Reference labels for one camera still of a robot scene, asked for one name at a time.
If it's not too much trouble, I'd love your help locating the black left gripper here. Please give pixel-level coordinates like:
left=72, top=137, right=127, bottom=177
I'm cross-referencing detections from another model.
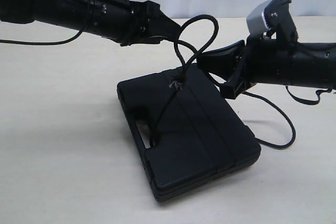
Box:
left=119, top=1, right=181, bottom=47

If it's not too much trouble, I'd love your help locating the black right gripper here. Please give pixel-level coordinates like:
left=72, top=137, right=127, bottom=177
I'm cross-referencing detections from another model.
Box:
left=196, top=38, right=258, bottom=99

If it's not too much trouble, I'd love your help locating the black braided rope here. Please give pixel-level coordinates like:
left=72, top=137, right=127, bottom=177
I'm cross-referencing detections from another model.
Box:
left=149, top=15, right=297, bottom=151

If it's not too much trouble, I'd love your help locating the black plastic carry case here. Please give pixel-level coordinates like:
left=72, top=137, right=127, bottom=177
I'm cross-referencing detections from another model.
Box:
left=117, top=65, right=261, bottom=202

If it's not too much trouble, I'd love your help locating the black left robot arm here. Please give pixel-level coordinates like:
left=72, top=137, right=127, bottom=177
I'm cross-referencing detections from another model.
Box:
left=1, top=0, right=181, bottom=46

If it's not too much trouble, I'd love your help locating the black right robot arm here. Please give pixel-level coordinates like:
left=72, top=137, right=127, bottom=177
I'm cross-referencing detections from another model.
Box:
left=196, top=38, right=335, bottom=99

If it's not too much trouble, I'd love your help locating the black strap on right arm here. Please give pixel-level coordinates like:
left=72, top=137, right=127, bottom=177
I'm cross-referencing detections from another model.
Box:
left=285, top=84, right=335, bottom=106

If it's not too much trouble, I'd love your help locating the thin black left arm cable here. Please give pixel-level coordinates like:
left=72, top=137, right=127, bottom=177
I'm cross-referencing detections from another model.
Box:
left=0, top=29, right=85, bottom=46

